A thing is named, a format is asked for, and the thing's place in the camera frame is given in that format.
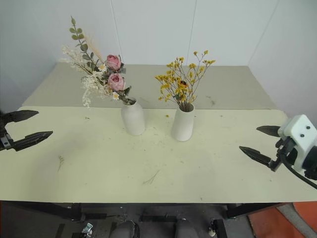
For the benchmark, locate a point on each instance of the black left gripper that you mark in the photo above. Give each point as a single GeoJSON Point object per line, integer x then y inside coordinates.
{"type": "Point", "coordinates": [5, 141]}

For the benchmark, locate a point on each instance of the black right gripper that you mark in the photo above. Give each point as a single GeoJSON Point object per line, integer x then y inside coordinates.
{"type": "Point", "coordinates": [286, 150]}

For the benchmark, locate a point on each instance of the yellow dried flower bouquet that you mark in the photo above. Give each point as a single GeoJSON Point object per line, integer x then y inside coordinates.
{"type": "Point", "coordinates": [182, 84]}

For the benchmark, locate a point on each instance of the loose green grass sprig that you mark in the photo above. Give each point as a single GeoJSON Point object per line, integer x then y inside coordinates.
{"type": "Point", "coordinates": [60, 162]}

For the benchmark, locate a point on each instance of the orange floor object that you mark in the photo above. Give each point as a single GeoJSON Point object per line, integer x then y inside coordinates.
{"type": "Point", "coordinates": [270, 224]}

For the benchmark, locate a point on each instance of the white tapered vase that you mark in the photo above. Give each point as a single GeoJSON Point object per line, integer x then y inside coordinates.
{"type": "Point", "coordinates": [183, 126]}

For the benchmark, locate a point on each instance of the pink rose dried bouquet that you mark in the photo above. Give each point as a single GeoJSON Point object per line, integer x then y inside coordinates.
{"type": "Point", "coordinates": [112, 80]}

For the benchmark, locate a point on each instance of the black and white caster wheel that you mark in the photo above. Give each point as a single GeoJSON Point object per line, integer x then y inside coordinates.
{"type": "Point", "coordinates": [212, 229]}

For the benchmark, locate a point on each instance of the white bottle-shaped vase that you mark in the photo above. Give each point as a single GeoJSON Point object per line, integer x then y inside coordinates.
{"type": "Point", "coordinates": [133, 120]}

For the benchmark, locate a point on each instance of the dark grey rounded shape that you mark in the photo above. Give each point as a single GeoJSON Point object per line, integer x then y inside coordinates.
{"type": "Point", "coordinates": [125, 230]}
{"type": "Point", "coordinates": [186, 230]}

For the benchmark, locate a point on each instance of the loose thin dry twig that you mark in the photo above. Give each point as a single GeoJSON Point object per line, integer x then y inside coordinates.
{"type": "Point", "coordinates": [151, 179]}

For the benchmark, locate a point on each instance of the silver caster wheel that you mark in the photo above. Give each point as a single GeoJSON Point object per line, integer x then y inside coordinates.
{"type": "Point", "coordinates": [88, 228]}

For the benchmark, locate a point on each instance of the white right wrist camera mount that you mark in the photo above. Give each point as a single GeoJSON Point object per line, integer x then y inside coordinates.
{"type": "Point", "coordinates": [298, 127]}

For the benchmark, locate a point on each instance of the black metal table frame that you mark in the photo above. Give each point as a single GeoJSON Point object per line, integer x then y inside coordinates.
{"type": "Point", "coordinates": [62, 210]}

